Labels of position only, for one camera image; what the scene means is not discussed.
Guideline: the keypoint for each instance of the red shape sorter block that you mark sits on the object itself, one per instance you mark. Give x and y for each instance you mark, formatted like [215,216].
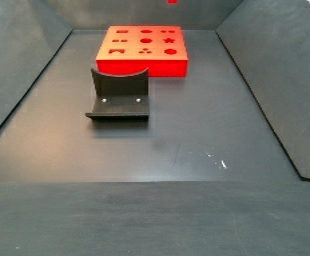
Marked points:
[132,48]

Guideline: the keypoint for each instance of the black curved holder bracket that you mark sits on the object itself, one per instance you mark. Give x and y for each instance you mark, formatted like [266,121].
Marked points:
[122,96]

